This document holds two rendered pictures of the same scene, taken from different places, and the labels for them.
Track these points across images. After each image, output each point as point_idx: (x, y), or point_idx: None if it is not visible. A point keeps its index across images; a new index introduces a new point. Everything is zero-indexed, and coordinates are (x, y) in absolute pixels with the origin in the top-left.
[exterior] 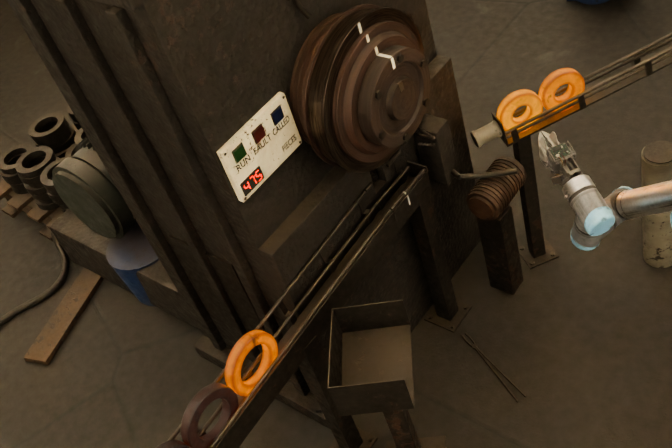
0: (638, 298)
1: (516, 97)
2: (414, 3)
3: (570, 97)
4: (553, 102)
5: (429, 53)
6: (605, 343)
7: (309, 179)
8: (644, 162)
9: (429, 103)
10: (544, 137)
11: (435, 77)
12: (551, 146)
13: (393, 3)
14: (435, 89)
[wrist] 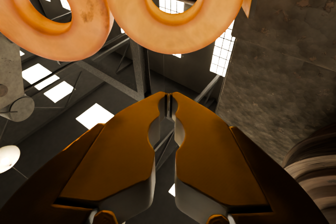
0: None
1: (180, 53)
2: (237, 102)
3: None
4: None
5: (250, 44)
6: None
7: None
8: None
9: (320, 28)
10: (166, 108)
11: (274, 48)
12: (148, 133)
13: (259, 127)
14: (288, 33)
